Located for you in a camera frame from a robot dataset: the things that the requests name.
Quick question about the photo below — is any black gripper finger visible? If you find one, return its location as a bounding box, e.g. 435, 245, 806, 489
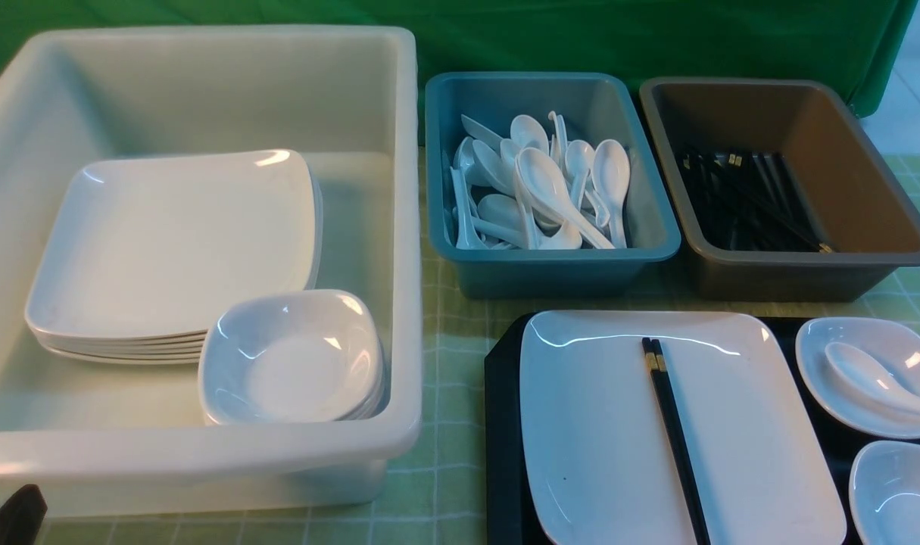
0, 485, 48, 544

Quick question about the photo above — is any white rectangular rice plate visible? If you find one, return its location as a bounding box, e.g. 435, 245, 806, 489
519, 310, 847, 544

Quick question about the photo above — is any black chopstick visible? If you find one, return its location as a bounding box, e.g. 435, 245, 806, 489
641, 338, 706, 545
650, 338, 712, 545

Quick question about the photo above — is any white soup spoon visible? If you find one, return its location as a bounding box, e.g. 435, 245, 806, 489
824, 341, 920, 416

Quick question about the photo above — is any white bowl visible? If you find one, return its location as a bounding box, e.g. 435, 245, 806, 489
850, 441, 920, 544
795, 316, 920, 441

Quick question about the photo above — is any stack of white square plates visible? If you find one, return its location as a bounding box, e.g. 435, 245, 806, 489
24, 149, 323, 366

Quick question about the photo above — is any stack of white small bowls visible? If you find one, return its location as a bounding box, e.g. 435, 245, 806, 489
198, 289, 385, 425

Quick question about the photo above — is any large white plastic tub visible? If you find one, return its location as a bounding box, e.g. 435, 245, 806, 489
0, 25, 424, 519

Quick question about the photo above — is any green checkered tablecloth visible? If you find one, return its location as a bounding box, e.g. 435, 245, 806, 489
36, 144, 920, 545

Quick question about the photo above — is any pile of white spoons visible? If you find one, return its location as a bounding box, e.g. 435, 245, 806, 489
447, 111, 632, 251

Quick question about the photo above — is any teal plastic bin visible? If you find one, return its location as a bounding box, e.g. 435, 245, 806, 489
426, 72, 681, 299

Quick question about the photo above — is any pile of black chopsticks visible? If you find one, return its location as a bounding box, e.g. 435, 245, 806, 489
675, 145, 837, 253

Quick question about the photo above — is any brown plastic bin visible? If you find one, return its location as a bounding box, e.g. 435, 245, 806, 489
639, 77, 920, 301

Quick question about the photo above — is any green backdrop cloth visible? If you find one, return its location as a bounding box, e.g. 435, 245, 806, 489
0, 1, 917, 116

